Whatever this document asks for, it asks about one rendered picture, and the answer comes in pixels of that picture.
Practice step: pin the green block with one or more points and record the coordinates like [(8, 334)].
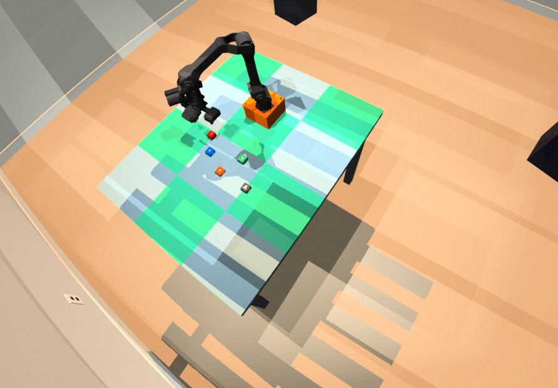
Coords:
[(242, 159)]

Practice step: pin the red block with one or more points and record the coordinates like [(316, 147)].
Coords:
[(211, 135)]

